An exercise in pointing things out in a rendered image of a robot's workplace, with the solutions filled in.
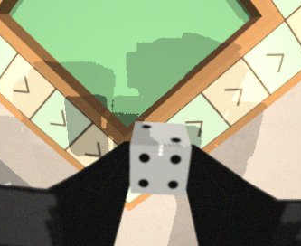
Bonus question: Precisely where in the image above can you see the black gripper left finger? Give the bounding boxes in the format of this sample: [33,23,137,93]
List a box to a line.
[0,141,131,246]

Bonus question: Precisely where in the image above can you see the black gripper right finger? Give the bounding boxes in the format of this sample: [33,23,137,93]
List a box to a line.
[185,145,301,246]

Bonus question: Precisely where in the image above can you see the grey die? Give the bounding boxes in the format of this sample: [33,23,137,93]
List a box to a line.
[129,121,192,196]

